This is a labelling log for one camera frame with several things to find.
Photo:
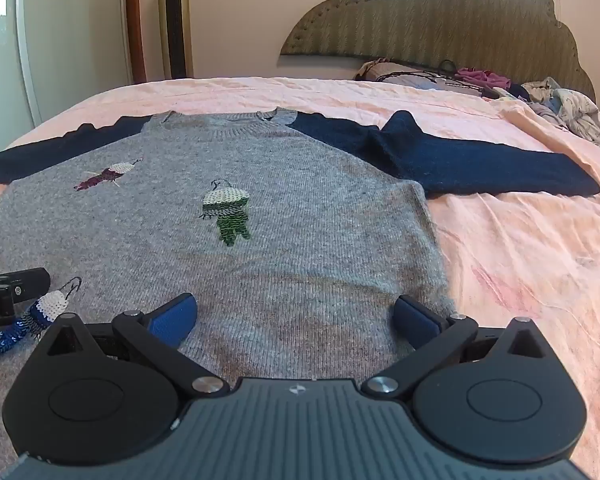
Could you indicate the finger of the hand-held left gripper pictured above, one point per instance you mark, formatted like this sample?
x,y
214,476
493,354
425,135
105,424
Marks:
x,y
27,279

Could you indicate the gold tower air conditioner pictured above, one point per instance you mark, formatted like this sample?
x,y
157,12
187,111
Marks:
x,y
172,25

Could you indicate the wooden door frame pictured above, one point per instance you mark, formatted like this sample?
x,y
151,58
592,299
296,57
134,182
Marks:
x,y
135,20

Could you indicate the pink bed sheet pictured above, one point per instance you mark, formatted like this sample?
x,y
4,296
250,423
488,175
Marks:
x,y
530,260

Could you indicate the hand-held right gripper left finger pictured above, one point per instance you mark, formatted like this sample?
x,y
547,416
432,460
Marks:
x,y
172,319

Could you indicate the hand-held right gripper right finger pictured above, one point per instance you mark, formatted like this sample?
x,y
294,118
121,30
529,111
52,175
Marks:
x,y
414,321

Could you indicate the purple garment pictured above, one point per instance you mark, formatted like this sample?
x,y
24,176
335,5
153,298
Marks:
x,y
482,77

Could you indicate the pile of clothes on bed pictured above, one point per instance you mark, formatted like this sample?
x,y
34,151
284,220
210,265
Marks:
x,y
577,110

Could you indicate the olive padded headboard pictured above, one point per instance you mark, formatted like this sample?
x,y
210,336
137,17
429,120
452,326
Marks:
x,y
430,20

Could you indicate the flower-print sliding glass door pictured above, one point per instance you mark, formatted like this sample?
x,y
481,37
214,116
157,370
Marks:
x,y
75,35

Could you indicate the grey sweater with navy sleeves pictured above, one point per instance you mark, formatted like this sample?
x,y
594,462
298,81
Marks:
x,y
290,250

